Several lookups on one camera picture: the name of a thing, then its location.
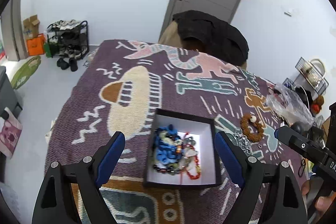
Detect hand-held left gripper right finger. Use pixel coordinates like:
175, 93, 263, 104
215, 131, 308, 224

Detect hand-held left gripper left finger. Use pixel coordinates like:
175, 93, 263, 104
32, 131, 126, 224

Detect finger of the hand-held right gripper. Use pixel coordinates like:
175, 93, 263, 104
274, 126, 328, 161

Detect silver chain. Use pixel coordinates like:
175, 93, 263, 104
231, 132, 259, 155

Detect black box white inside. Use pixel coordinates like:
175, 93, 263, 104
143, 108, 223, 190

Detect brown bead bracelet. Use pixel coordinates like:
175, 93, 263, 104
240, 113, 264, 138

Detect pile of mixed bead jewelry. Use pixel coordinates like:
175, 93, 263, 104
153, 130, 203, 180

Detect blue bead bracelet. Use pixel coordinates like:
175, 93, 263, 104
152, 124, 180, 165

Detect person's right hand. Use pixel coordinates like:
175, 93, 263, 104
301, 179, 330, 211

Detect black-headed teal doll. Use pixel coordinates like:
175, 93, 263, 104
290, 121, 306, 134

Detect clear plastic bag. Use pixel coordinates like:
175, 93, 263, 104
265, 82, 314, 127

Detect brown plush toy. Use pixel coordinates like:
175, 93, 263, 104
311, 95, 324, 113

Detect printed woven blanket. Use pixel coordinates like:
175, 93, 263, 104
45, 39, 315, 224

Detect white headphones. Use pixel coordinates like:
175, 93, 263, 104
306, 58, 326, 83

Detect white pink tote bag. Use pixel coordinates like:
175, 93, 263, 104
0, 108, 24, 159

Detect grey sofa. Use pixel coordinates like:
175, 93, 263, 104
0, 67, 24, 120

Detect green floor mat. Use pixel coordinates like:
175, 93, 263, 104
10, 56, 42, 90

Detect black shoe rack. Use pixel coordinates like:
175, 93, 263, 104
47, 20, 89, 59

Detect green paper bag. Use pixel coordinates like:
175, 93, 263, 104
44, 40, 53, 57

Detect row of shoes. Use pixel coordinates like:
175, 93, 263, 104
49, 20, 86, 58

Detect black jacket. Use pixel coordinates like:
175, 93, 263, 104
173, 10, 249, 67

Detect orange paper bag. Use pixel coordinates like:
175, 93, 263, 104
26, 33, 46, 56

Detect tan chair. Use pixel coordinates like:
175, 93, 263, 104
158, 22, 248, 70

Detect open cardboard boxes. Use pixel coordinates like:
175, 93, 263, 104
22, 15, 40, 39

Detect grey side door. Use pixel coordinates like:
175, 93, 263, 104
0, 0, 29, 62

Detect black cord loop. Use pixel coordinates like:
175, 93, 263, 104
298, 158, 308, 177

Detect black wire basket rack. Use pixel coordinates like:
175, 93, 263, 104
283, 57, 329, 96

